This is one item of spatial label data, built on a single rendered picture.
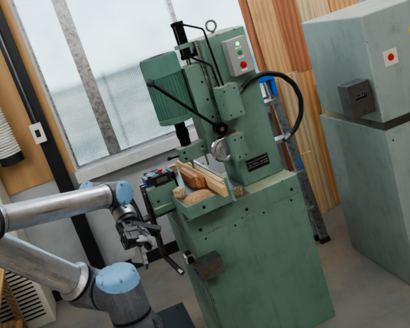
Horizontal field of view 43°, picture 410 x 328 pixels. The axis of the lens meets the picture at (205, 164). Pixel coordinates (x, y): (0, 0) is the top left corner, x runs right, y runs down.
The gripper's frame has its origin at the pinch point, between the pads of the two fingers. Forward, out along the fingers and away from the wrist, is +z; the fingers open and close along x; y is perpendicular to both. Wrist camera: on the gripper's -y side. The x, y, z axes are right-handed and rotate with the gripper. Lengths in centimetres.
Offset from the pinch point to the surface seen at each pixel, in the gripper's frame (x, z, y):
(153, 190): -10.1, -40.5, -20.8
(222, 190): 12.1, -15.0, -36.2
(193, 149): 2, -50, -43
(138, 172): -103, -137, -70
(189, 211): -0.4, -17.6, -25.0
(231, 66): 42, -59, -57
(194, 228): -14.6, -18.0, -31.6
